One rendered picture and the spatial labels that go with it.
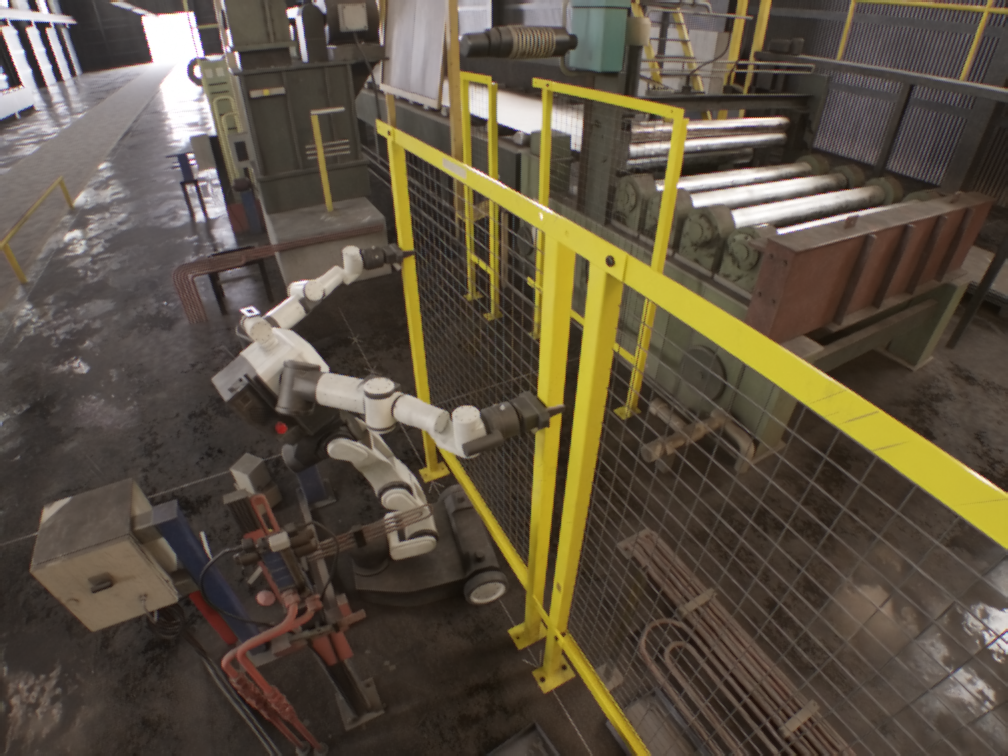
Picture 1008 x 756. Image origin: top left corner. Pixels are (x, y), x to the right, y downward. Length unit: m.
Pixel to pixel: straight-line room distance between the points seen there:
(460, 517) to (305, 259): 3.12
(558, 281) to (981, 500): 0.81
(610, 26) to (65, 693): 4.34
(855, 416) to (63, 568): 1.98
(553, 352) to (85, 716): 2.43
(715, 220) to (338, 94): 3.71
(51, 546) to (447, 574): 1.46
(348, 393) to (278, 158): 4.24
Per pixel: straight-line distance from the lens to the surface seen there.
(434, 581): 2.38
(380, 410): 1.33
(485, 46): 3.18
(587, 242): 0.98
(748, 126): 4.79
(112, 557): 1.94
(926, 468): 0.68
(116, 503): 2.01
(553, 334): 1.18
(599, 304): 0.99
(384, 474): 2.02
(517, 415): 1.28
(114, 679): 2.87
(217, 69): 9.15
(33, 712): 3.02
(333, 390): 1.42
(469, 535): 2.47
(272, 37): 5.39
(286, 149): 5.46
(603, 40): 3.48
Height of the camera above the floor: 2.20
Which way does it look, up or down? 37 degrees down
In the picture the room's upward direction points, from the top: straight up
